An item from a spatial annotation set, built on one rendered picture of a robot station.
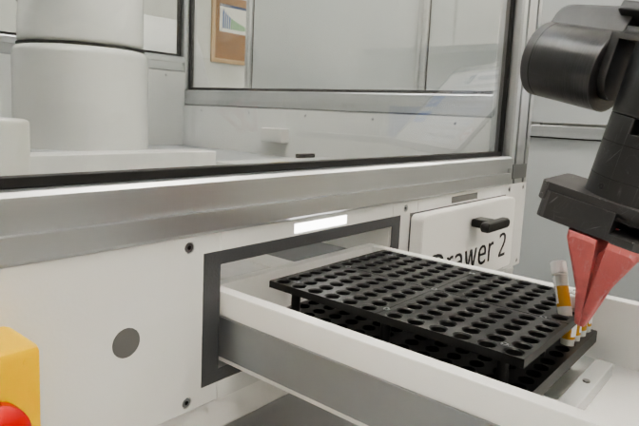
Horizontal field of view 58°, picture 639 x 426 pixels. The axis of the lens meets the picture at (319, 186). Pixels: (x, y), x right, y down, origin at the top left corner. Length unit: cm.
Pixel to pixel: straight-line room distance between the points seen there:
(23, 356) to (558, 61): 39
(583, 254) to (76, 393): 36
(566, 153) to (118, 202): 184
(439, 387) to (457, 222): 43
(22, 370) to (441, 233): 53
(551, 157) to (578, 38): 169
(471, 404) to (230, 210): 24
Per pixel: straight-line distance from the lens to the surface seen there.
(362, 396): 41
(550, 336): 44
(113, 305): 43
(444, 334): 41
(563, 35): 47
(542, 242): 218
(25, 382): 37
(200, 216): 46
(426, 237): 71
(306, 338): 43
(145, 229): 43
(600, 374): 53
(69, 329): 42
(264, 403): 58
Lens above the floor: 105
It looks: 7 degrees down
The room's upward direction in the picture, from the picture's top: 3 degrees clockwise
